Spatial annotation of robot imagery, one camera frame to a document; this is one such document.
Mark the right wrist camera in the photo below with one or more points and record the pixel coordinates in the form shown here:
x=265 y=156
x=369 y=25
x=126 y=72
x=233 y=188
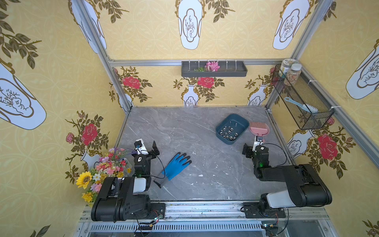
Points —
x=258 y=140

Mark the spice jar white lid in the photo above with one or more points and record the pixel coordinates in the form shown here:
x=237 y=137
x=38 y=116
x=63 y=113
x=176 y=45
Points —
x=293 y=74

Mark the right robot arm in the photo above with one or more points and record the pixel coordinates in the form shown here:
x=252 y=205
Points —
x=304 y=187

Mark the pink plastic comb brush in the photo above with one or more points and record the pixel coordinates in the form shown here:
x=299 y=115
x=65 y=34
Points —
x=259 y=129

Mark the colourful artificial flower bouquet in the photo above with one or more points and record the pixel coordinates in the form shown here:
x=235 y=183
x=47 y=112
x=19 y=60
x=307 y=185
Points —
x=112 y=164

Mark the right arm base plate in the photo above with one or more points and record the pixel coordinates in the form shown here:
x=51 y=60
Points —
x=259 y=210

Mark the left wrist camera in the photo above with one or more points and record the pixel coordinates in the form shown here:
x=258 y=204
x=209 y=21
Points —
x=140 y=147

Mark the pink flower on shelf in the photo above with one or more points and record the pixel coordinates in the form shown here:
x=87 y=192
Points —
x=212 y=66

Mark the dark grey wall shelf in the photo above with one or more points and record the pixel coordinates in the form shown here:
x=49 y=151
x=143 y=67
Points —
x=228 y=68

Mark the light blue brush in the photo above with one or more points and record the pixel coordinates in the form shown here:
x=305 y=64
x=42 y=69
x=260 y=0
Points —
x=306 y=107

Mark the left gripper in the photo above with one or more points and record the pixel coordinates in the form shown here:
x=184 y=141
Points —
x=146 y=155

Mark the glass jar behind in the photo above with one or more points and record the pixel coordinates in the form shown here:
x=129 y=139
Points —
x=285 y=66

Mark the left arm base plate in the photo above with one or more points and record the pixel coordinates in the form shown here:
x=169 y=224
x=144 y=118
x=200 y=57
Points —
x=155 y=209

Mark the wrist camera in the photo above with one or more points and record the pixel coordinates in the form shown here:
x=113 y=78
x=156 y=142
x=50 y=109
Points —
x=258 y=140
x=140 y=147

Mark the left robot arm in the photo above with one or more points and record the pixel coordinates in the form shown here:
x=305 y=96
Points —
x=122 y=199

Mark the black wire mesh basket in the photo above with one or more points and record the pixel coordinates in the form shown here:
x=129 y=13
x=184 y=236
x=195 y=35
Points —
x=304 y=92

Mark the blue grey work glove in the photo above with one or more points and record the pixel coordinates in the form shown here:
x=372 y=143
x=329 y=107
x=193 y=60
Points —
x=177 y=164

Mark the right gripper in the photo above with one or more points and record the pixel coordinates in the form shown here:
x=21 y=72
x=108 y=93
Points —
x=251 y=151

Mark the teal plastic storage box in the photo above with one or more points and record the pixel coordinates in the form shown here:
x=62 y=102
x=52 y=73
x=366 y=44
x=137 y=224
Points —
x=231 y=128

